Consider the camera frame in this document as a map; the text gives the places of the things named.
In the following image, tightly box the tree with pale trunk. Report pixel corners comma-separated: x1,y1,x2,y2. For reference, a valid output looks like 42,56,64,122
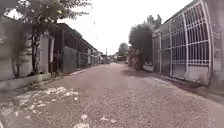
4,0,93,76

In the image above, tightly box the dark bushy tree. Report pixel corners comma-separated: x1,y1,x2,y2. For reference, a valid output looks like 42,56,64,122
127,13,163,71

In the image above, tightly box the grey concrete wall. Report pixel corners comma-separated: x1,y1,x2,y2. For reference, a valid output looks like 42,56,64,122
0,16,50,82

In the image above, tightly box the small distant tree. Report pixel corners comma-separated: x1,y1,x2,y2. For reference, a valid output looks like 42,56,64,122
117,41,130,62

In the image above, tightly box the brown gravel road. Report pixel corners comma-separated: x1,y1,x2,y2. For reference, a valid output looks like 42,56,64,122
0,61,224,128

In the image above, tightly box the grey concrete kerb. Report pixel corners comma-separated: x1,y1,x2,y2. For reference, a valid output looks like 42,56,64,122
0,72,53,94

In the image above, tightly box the row of low buildings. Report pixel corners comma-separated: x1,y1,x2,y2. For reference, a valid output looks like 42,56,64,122
48,22,104,74

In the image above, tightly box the white metal gate fence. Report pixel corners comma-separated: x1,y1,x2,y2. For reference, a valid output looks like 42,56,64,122
151,0,224,88

